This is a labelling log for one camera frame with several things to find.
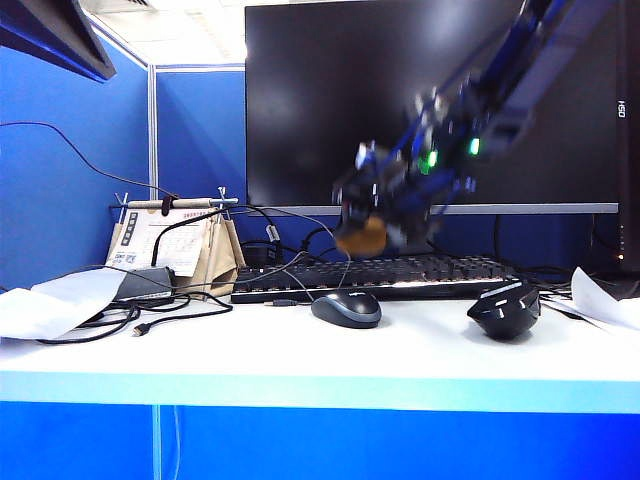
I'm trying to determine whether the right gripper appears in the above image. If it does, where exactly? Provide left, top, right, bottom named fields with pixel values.
left=332, top=84, right=482, bottom=250

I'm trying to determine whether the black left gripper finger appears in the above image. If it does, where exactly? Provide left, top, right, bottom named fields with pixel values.
left=0, top=0, right=118, bottom=79
left=0, top=20, right=109, bottom=84

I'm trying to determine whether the brown fuzzy kiwi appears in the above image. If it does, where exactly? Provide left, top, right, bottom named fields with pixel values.
left=334, top=214, right=389, bottom=259

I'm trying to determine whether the black grey computer mouse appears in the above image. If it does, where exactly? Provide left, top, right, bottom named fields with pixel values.
left=310, top=291, right=383, bottom=330

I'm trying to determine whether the black upside-down computer mouse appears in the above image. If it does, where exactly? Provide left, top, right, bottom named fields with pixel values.
left=466, top=281, right=543, bottom=343

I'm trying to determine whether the black mechanical keyboard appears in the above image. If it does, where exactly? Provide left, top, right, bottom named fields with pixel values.
left=230, top=254, right=524, bottom=305

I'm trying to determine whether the black power adapter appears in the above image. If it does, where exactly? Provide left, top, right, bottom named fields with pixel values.
left=241, top=241, right=277, bottom=267

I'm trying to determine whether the large black computer monitor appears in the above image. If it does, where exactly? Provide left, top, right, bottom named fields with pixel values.
left=244, top=0, right=621, bottom=217

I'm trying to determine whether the brown paper bag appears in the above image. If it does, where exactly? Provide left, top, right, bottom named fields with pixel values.
left=175, top=217, right=247, bottom=297

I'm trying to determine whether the desk calendar with wooden rod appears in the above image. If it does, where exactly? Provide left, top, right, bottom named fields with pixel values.
left=104, top=187, right=241, bottom=279

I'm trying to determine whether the white crumpled paper sheet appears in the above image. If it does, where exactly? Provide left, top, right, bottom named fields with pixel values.
left=568, top=266, right=640, bottom=332

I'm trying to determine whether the flat black box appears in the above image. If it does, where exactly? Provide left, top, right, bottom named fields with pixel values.
left=113, top=266, right=177, bottom=302

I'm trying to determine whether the black HSD monitor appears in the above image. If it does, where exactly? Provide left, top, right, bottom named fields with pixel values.
left=610, top=0, right=640, bottom=275

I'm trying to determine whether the thin grey mouse cable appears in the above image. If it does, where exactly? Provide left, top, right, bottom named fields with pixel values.
left=249, top=206, right=353, bottom=296

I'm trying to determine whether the thin black hanging cable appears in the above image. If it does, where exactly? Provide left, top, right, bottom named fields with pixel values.
left=0, top=121, right=180, bottom=202

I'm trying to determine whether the black cable with ferrite core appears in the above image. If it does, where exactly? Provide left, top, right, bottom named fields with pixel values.
left=263, top=223, right=281, bottom=264

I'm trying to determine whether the thin cable with small plug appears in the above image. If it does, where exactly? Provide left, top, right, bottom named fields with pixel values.
left=234, top=252, right=314, bottom=308

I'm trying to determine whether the white partition post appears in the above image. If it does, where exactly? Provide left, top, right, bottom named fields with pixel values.
left=148, top=63, right=160, bottom=190

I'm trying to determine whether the black cable of upside-down mouse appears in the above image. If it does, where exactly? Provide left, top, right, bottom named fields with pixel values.
left=519, top=272, right=576, bottom=301

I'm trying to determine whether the black cable with USB plug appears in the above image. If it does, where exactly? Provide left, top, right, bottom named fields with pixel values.
left=131, top=291, right=235, bottom=338

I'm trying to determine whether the thick black bent cable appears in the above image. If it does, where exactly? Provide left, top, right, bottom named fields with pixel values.
left=150, top=203, right=275, bottom=267

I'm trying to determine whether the black looped cable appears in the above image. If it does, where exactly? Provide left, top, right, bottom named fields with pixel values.
left=37, top=293, right=192, bottom=346

